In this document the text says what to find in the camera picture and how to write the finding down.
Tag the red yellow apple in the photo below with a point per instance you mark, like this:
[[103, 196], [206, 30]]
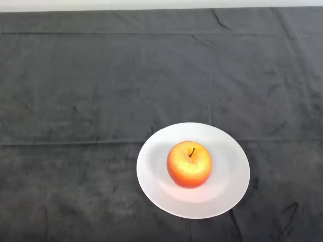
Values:
[[189, 165]]

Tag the white round plate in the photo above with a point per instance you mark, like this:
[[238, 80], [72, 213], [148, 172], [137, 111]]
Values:
[[227, 176]]

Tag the black table cloth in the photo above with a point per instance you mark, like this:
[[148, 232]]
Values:
[[151, 75]]

